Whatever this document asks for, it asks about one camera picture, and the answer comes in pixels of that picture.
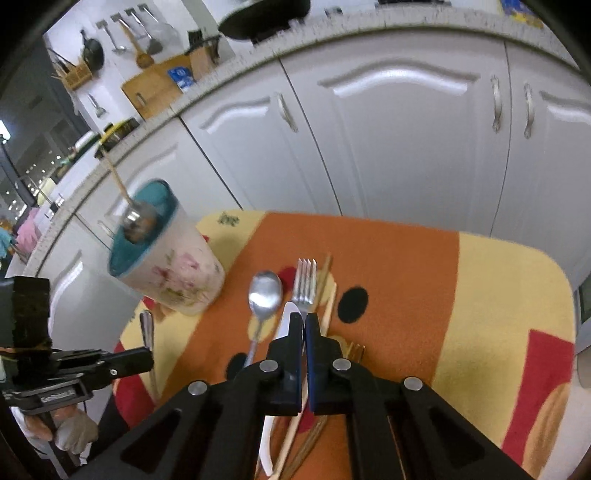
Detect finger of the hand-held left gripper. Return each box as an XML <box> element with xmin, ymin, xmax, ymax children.
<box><xmin>108</xmin><ymin>347</ymin><xmax>154</xmax><ymax>380</ymax></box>

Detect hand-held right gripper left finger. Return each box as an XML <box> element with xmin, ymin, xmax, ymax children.
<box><xmin>69</xmin><ymin>313</ymin><xmax>308</xmax><ymax>480</ymax></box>

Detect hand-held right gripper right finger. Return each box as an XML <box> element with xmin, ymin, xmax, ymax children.
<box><xmin>306</xmin><ymin>313</ymin><xmax>536</xmax><ymax>480</ymax></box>

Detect white knife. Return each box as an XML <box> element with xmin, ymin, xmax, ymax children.
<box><xmin>259</xmin><ymin>301</ymin><xmax>301</xmax><ymax>477</ymax></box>

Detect pale wooden chopstick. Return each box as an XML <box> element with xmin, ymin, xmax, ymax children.
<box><xmin>271</xmin><ymin>281</ymin><xmax>339</xmax><ymax>480</ymax></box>

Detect steel fork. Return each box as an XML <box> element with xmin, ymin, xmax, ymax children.
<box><xmin>292</xmin><ymin>258</ymin><xmax>319</xmax><ymax>320</ymax></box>

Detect floral cup with teal inside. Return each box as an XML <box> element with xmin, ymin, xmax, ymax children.
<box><xmin>107</xmin><ymin>179</ymin><xmax>226</xmax><ymax>317</ymax></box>

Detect person's left hand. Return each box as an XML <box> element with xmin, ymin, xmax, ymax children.
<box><xmin>24</xmin><ymin>405</ymin><xmax>100</xmax><ymax>455</ymax></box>

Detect slim steel spoon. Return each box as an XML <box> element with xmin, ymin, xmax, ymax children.
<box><xmin>140</xmin><ymin>310</ymin><xmax>160</xmax><ymax>402</ymax></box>

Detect gold fork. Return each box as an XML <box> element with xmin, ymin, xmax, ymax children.
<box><xmin>344</xmin><ymin>340</ymin><xmax>366</xmax><ymax>366</ymax></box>

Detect white cabinet door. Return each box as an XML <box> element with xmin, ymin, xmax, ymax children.
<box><xmin>74</xmin><ymin>115</ymin><xmax>243</xmax><ymax>259</ymax></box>
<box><xmin>28</xmin><ymin>217</ymin><xmax>144</xmax><ymax>361</ymax></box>
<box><xmin>279</xmin><ymin>34</ymin><xmax>509</xmax><ymax>232</ymax></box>
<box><xmin>179</xmin><ymin>58</ymin><xmax>343</xmax><ymax>217</ymax></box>
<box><xmin>489</xmin><ymin>39</ymin><xmax>591</xmax><ymax>287</ymax></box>

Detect orange and yellow printed mat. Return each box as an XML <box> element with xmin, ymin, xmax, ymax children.
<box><xmin>113</xmin><ymin>210</ymin><xmax>578</xmax><ymax>480</ymax></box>

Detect wicker utensil holder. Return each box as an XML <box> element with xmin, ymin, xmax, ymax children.
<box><xmin>53</xmin><ymin>62</ymin><xmax>93</xmax><ymax>90</ymax></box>

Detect wooden cutting board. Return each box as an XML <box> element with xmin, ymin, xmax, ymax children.
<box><xmin>121</xmin><ymin>55</ymin><xmax>195</xmax><ymax>121</ymax></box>

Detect black hanging pan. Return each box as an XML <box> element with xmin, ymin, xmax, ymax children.
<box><xmin>79</xmin><ymin>30</ymin><xmax>105</xmax><ymax>72</ymax></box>

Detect blue box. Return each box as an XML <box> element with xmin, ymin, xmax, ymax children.
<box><xmin>167</xmin><ymin>68</ymin><xmax>197</xmax><ymax>90</ymax></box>

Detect hanging wooden spatula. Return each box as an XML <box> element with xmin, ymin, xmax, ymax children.
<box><xmin>116</xmin><ymin>21</ymin><xmax>155</xmax><ymax>70</ymax></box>

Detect hanging steel ladle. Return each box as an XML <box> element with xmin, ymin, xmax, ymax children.
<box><xmin>96</xmin><ymin>21</ymin><xmax>127</xmax><ymax>54</ymax></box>

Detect wooden knife block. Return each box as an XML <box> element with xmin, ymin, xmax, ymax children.
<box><xmin>188</xmin><ymin>30</ymin><xmax>220</xmax><ymax>79</ymax></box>

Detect black wok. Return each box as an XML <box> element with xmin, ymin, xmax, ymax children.
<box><xmin>218</xmin><ymin>0</ymin><xmax>311</xmax><ymax>41</ymax></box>

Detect blue and yellow packet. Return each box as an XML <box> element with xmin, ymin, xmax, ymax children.
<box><xmin>501</xmin><ymin>0</ymin><xmax>546</xmax><ymax>29</ymax></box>

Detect small ladle with wooden handle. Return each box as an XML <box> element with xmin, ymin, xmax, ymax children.
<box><xmin>102</xmin><ymin>152</ymin><xmax>160</xmax><ymax>244</ymax></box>

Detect metal cabinet handle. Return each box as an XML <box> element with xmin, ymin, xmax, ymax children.
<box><xmin>276</xmin><ymin>92</ymin><xmax>299</xmax><ymax>133</ymax></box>
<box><xmin>490</xmin><ymin>76</ymin><xmax>503</xmax><ymax>133</ymax></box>
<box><xmin>523</xmin><ymin>83</ymin><xmax>535</xmax><ymax>139</ymax></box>

